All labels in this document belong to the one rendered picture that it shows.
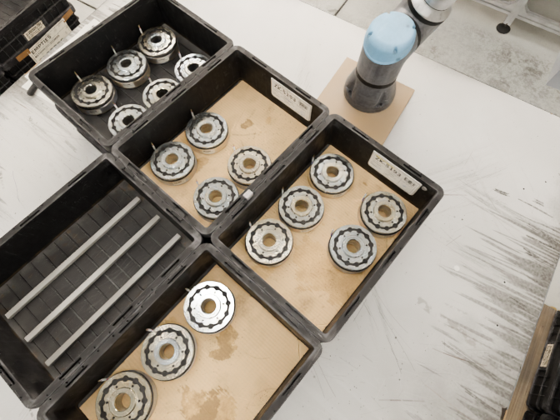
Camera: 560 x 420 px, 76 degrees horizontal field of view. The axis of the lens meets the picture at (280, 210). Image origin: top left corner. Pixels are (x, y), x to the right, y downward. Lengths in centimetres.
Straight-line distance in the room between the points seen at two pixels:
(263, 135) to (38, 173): 64
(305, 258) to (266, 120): 37
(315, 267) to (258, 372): 24
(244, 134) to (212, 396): 59
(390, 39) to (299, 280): 61
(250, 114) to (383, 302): 58
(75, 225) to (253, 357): 49
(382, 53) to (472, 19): 177
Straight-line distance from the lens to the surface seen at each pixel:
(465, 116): 125
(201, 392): 79
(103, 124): 104
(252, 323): 78
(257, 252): 77
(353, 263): 78
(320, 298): 79
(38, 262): 95
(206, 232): 72
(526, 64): 262
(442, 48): 248
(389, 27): 101
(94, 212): 93
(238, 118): 96
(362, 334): 93
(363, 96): 109
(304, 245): 81
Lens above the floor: 161
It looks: 69 degrees down
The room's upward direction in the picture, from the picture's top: 1 degrees clockwise
